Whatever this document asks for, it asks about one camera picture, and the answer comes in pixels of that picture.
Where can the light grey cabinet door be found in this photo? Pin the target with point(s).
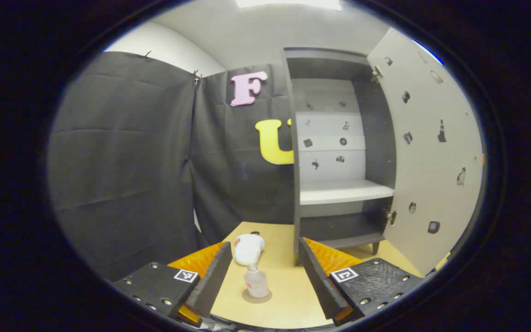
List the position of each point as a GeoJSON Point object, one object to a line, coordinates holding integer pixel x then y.
{"type": "Point", "coordinates": [431, 184]}

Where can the large ceiling light panel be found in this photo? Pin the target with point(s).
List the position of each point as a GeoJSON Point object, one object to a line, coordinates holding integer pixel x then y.
{"type": "Point", "coordinates": [288, 3]}

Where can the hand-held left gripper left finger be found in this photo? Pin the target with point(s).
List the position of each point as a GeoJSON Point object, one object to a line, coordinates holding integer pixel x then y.
{"type": "Point", "coordinates": [215, 281]}

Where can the black backdrop cloth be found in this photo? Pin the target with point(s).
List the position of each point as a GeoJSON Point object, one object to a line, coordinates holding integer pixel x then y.
{"type": "Point", "coordinates": [122, 161]}

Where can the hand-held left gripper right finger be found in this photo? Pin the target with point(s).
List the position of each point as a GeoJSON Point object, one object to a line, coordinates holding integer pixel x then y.
{"type": "Point", "coordinates": [316, 281]}

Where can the dark grey cabinet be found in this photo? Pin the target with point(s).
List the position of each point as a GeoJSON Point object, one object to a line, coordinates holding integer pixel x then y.
{"type": "Point", "coordinates": [378, 138]}

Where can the metal cabinet door hinge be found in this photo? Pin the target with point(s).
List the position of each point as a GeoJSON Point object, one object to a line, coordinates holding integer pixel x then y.
{"type": "Point", "coordinates": [376, 74]}
{"type": "Point", "coordinates": [390, 217]}

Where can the white plastic container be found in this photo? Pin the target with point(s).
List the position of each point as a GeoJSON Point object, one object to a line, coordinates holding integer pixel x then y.
{"type": "Point", "coordinates": [248, 249]}

